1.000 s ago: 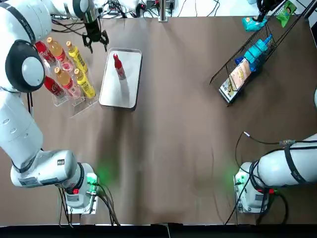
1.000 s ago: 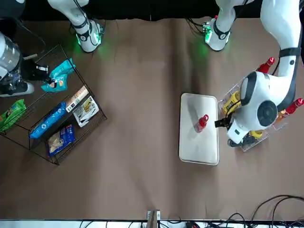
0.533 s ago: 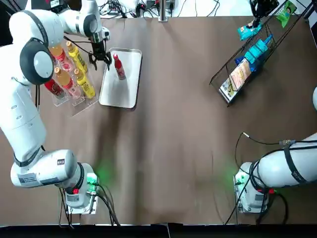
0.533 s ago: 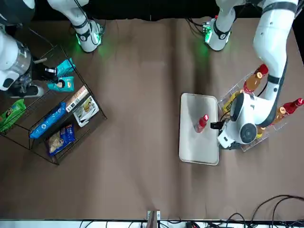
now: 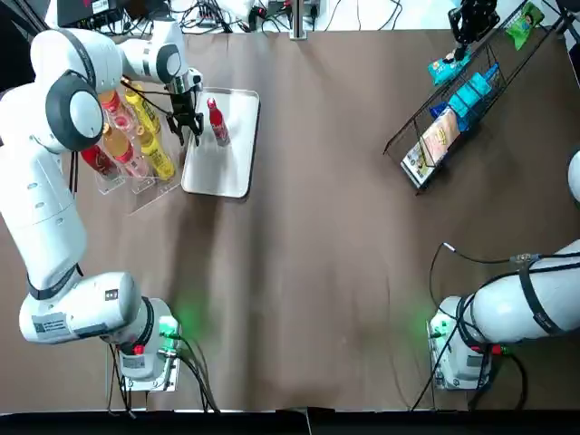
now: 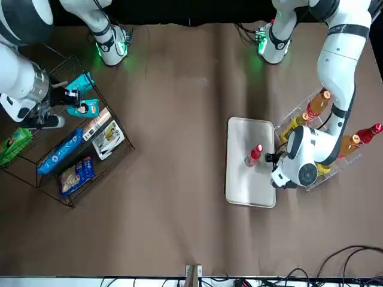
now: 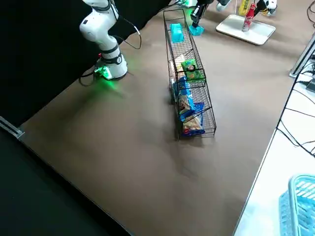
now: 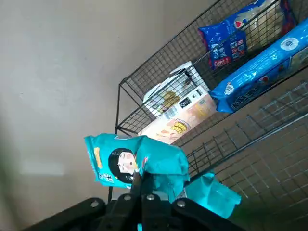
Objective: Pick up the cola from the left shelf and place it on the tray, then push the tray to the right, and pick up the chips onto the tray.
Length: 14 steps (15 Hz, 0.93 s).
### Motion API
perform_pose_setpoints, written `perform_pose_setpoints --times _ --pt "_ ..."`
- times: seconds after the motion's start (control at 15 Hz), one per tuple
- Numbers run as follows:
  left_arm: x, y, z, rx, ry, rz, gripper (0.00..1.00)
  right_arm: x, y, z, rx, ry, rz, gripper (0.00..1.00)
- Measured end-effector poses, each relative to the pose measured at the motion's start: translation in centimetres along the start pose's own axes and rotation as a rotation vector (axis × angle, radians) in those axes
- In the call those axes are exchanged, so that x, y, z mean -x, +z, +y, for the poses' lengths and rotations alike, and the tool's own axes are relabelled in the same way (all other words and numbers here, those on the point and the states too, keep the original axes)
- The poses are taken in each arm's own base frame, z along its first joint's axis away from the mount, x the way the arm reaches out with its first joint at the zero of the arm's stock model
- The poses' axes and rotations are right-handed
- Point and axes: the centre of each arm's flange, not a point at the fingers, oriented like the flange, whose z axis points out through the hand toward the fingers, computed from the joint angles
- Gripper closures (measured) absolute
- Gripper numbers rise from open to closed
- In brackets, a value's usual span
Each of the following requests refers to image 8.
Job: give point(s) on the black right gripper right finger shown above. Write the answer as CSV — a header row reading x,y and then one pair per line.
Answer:
x,y
168,216

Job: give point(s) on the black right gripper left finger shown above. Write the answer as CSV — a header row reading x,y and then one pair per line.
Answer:
x,y
115,214

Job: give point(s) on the orange white snack box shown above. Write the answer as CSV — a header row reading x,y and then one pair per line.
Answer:
x,y
183,113

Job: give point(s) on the long blue biscuit packet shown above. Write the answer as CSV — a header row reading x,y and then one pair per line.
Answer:
x,y
260,72

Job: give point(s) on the blue snack bag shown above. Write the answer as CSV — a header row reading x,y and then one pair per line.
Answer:
x,y
223,45

